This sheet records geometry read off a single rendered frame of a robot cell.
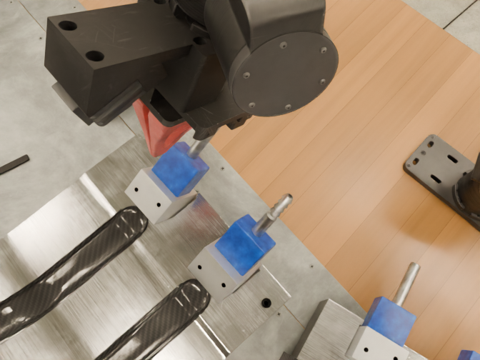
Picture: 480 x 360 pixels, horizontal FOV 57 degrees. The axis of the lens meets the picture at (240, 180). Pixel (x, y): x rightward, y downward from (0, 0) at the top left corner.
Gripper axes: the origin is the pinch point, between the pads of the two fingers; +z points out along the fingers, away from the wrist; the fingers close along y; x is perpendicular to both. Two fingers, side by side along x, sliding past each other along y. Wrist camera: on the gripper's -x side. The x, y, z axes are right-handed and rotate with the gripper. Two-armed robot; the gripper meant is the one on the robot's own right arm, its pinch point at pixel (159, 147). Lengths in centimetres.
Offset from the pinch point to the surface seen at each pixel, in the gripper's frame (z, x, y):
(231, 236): 5.4, 3.4, 9.4
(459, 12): 22, 165, -13
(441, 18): 26, 159, -16
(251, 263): 5.8, 3.4, 12.7
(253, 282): 10.3, 5.2, 13.9
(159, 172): 7.0, 3.0, -1.0
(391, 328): 8.0, 13.4, 27.4
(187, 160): 3.9, 4.5, 0.5
